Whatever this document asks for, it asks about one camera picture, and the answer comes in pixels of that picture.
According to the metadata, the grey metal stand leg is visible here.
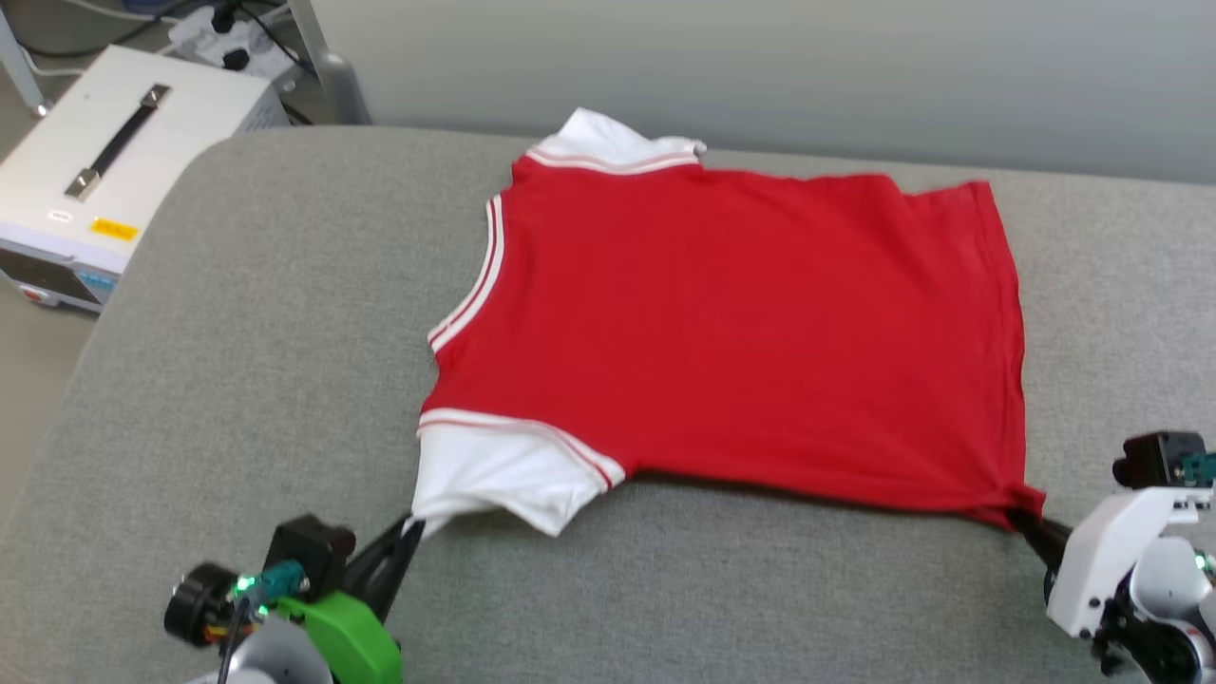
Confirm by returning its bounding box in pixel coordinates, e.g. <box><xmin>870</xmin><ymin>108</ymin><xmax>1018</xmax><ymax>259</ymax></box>
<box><xmin>0</xmin><ymin>9</ymin><xmax>50</xmax><ymax>118</ymax></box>

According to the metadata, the white power supply box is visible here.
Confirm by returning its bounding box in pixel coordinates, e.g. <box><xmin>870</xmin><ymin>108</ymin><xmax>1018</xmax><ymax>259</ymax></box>
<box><xmin>0</xmin><ymin>45</ymin><xmax>293</xmax><ymax>314</ymax></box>

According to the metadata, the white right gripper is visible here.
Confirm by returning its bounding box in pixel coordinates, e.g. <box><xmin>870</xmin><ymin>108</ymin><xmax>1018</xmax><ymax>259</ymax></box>
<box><xmin>1005</xmin><ymin>484</ymin><xmax>1200</xmax><ymax>639</ymax></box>

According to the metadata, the red and white jersey garment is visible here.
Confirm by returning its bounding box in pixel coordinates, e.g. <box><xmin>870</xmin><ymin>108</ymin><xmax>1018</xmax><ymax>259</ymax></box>
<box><xmin>410</xmin><ymin>106</ymin><xmax>1048</xmax><ymax>540</ymax></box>

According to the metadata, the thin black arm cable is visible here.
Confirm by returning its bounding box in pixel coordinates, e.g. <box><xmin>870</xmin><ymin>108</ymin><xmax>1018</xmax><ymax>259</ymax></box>
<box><xmin>217</xmin><ymin>594</ymin><xmax>256</xmax><ymax>684</ymax></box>

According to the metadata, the white power strip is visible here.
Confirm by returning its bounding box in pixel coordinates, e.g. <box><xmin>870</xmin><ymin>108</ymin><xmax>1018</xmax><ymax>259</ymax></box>
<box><xmin>169</xmin><ymin>0</ymin><xmax>286</xmax><ymax>72</ymax></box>

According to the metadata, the white partition panel grey frame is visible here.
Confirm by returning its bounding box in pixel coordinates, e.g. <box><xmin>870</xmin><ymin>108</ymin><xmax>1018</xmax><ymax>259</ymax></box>
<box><xmin>288</xmin><ymin>0</ymin><xmax>1216</xmax><ymax>186</ymax></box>

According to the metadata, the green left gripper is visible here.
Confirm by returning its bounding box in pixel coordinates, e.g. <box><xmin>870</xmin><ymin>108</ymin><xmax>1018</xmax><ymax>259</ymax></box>
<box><xmin>274</xmin><ymin>516</ymin><xmax>427</xmax><ymax>684</ymax></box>

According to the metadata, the black power cable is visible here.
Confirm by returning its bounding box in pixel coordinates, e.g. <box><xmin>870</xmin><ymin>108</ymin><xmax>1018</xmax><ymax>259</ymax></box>
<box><xmin>237</xmin><ymin>5</ymin><xmax>313</xmax><ymax>126</ymax></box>

